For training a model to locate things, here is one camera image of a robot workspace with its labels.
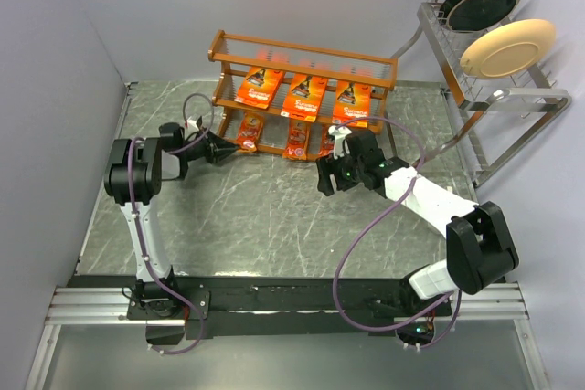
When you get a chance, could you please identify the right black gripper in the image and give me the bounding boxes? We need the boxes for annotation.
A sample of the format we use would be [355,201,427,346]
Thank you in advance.
[316,149,365,197]

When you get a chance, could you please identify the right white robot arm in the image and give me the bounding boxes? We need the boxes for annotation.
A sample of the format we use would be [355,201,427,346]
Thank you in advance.
[317,126,519,315]

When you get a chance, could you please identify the black base beam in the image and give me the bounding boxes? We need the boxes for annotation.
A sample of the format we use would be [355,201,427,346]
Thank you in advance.
[122,277,452,340]

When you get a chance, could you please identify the orange blister pack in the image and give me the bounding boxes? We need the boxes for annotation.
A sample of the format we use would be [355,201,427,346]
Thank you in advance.
[236,111,264,153]
[318,125,336,157]
[282,119,311,161]

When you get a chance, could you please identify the metal dish rack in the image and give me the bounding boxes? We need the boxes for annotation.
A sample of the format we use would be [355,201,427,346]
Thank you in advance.
[393,0,571,188]

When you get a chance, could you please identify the orange razor box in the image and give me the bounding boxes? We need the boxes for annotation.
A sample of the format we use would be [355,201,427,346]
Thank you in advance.
[332,81,372,128]
[234,67,285,110]
[281,74,328,122]

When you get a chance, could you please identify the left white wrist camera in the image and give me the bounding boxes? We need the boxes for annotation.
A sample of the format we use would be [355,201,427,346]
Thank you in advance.
[185,117,203,132]

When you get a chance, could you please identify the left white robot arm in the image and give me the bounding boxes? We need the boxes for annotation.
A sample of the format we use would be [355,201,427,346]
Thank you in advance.
[103,121,239,319]

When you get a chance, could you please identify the aluminium frame rail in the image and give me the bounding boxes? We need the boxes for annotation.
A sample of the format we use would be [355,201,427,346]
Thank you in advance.
[25,81,549,390]

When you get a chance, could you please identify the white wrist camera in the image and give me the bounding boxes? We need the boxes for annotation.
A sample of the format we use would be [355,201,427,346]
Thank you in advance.
[185,117,203,132]
[328,125,352,159]

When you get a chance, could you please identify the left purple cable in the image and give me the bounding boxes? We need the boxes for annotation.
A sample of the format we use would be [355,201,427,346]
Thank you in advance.
[127,92,216,356]

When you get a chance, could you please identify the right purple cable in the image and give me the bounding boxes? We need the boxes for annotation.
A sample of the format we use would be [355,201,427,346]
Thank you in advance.
[332,116,463,351]

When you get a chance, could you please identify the beige plate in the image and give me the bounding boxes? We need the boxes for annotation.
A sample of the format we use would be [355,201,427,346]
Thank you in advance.
[460,19,557,79]

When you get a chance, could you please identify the purple cable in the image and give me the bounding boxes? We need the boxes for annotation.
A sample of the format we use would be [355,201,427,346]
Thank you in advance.
[127,92,216,356]
[332,116,463,351]

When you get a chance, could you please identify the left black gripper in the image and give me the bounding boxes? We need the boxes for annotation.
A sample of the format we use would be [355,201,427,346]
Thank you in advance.
[180,126,242,164]

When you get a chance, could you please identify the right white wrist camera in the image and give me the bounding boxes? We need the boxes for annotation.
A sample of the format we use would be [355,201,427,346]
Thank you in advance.
[328,125,352,159]

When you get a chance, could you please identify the black plate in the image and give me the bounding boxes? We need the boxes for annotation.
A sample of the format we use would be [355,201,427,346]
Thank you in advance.
[438,0,520,32]

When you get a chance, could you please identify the orange wooden shelf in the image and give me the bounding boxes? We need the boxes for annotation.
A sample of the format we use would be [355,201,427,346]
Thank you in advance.
[207,30,398,160]

